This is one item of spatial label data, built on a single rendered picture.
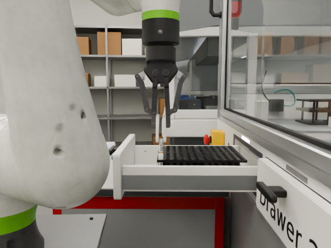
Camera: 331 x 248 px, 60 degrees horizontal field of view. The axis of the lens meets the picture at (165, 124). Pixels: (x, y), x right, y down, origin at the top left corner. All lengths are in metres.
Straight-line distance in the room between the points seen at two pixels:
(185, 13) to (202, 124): 0.60
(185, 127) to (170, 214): 0.72
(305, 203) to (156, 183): 0.35
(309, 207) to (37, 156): 0.36
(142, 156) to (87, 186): 0.54
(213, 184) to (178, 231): 0.35
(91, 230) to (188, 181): 0.24
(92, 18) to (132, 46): 0.94
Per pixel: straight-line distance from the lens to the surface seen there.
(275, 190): 0.51
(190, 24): 1.61
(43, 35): 0.37
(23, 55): 0.37
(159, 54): 0.69
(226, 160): 0.73
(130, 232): 1.01
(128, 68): 4.96
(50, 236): 0.66
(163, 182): 0.68
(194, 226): 1.00
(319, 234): 0.44
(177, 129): 1.59
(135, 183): 0.69
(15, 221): 0.55
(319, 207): 0.43
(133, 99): 4.96
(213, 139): 1.10
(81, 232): 0.66
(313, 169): 0.47
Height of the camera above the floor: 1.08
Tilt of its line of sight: 7 degrees down
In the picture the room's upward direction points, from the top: straight up
